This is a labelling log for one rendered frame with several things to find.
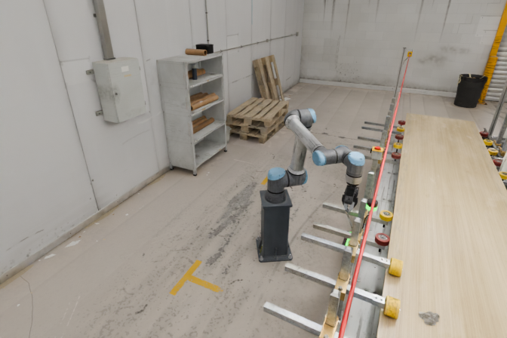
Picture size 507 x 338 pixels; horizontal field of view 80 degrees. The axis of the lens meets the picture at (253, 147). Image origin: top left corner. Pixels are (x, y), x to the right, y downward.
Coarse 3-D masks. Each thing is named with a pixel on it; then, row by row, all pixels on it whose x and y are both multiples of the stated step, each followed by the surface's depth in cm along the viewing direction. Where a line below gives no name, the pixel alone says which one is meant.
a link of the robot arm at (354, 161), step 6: (348, 156) 170; (354, 156) 167; (360, 156) 167; (348, 162) 170; (354, 162) 166; (360, 162) 165; (348, 168) 170; (354, 168) 167; (360, 168) 167; (348, 174) 171; (354, 174) 169; (360, 174) 169
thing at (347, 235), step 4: (316, 224) 194; (320, 224) 194; (316, 228) 194; (320, 228) 193; (324, 228) 191; (328, 228) 190; (332, 228) 190; (328, 232) 191; (332, 232) 190; (336, 232) 188; (340, 232) 187; (344, 232) 187; (348, 232) 187; (344, 236) 187; (348, 236) 185; (368, 240) 181; (372, 240) 181; (368, 244) 181; (372, 244) 180; (376, 244) 178; (380, 248) 178; (384, 248) 177
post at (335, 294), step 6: (330, 294) 114; (336, 294) 114; (330, 300) 115; (336, 300) 114; (330, 306) 116; (336, 306) 115; (330, 312) 118; (336, 312) 117; (330, 318) 119; (330, 324) 120
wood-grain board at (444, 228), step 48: (432, 144) 299; (480, 144) 299; (432, 192) 220; (480, 192) 220; (432, 240) 175; (480, 240) 175; (384, 288) 145; (432, 288) 145; (480, 288) 145; (384, 336) 123; (432, 336) 123; (480, 336) 123
